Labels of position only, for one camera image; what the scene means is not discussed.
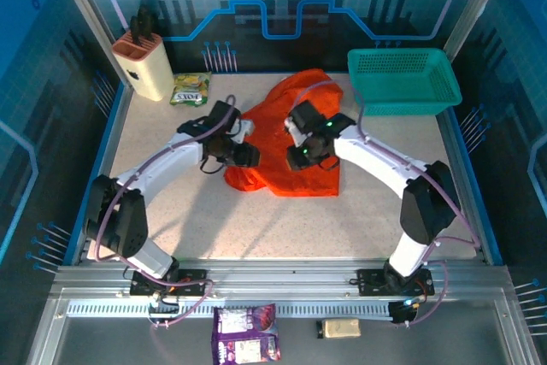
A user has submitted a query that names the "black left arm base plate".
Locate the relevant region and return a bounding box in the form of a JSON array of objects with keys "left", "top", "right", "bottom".
[{"left": 129, "top": 268, "right": 209, "bottom": 297}]

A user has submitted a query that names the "beige knife block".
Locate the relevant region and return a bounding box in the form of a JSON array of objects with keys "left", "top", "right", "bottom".
[{"left": 111, "top": 31, "right": 174, "bottom": 103}]

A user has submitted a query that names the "green yellow snack bag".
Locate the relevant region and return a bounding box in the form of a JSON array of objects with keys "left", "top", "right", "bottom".
[{"left": 169, "top": 71, "right": 214, "bottom": 107}]

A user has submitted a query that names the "black knife handle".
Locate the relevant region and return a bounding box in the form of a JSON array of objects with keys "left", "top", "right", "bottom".
[
  {"left": 139, "top": 0, "right": 158, "bottom": 39},
  {"left": 129, "top": 15, "right": 143, "bottom": 46}
]

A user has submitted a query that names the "orange t-shirt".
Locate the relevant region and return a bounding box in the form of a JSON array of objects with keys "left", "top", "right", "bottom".
[{"left": 224, "top": 68, "right": 345, "bottom": 198}]

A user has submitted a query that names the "purple snack bag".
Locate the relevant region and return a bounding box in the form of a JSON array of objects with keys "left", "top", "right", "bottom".
[{"left": 210, "top": 303, "right": 282, "bottom": 364}]

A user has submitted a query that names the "black connector bracket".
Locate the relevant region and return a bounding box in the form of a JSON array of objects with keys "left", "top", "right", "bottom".
[{"left": 387, "top": 299, "right": 422, "bottom": 326}]

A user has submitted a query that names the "teal plastic basket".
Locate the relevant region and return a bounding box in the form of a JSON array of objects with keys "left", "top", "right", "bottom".
[{"left": 346, "top": 47, "right": 463, "bottom": 117}]

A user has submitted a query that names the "beige sponge with black end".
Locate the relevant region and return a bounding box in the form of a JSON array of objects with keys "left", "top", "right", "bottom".
[{"left": 315, "top": 317, "right": 362, "bottom": 339}]

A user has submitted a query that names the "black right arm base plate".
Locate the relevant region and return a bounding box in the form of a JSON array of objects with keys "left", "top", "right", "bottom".
[{"left": 356, "top": 268, "right": 436, "bottom": 297}]

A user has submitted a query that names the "slotted grey cable duct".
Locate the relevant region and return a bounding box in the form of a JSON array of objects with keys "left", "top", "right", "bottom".
[{"left": 66, "top": 299, "right": 397, "bottom": 320}]

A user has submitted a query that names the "long aluminium frame rail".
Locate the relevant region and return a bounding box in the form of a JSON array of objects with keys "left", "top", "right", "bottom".
[{"left": 50, "top": 258, "right": 516, "bottom": 300}]

